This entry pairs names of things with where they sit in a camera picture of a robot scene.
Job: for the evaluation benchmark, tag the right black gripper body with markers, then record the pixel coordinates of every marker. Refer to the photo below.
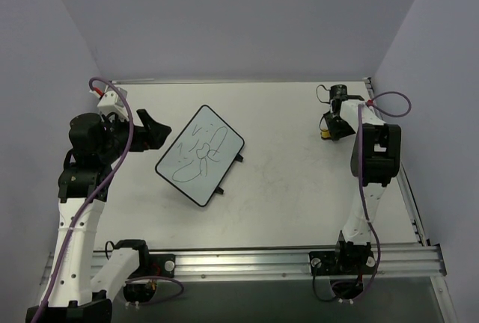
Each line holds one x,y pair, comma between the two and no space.
337,122

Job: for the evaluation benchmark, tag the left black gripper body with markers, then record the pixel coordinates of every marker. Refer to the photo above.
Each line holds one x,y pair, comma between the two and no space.
138,136

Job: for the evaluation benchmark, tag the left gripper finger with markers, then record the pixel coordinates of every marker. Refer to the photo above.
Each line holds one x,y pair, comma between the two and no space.
149,129
163,132

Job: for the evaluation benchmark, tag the yellow bone-shaped eraser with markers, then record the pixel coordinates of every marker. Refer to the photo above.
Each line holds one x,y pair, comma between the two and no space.
325,134

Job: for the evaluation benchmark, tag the black framed whiteboard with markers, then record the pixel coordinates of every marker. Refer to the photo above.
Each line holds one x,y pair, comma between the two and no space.
200,156

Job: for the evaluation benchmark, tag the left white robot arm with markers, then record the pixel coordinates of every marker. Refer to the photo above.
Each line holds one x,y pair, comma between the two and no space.
73,293

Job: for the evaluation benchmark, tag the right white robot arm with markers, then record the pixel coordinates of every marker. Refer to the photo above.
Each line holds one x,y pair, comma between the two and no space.
375,161

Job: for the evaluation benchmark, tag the whiteboard metal stand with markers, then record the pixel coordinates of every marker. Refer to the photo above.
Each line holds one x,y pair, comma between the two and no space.
219,190

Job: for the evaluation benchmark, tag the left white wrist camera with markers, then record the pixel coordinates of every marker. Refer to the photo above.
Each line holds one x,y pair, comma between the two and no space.
109,103

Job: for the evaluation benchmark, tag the right side aluminium rail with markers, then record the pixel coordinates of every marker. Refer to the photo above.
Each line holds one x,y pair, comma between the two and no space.
402,178

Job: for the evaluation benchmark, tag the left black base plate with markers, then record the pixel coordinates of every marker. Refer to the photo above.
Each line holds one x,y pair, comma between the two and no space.
161,264

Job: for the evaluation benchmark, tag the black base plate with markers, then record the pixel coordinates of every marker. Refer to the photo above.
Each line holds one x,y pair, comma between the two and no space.
161,264
334,263

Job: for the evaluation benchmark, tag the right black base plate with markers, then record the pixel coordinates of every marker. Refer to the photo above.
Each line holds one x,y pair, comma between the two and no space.
334,263

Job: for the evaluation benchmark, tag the aluminium mounting rail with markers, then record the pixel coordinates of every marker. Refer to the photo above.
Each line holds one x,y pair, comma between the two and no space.
228,265

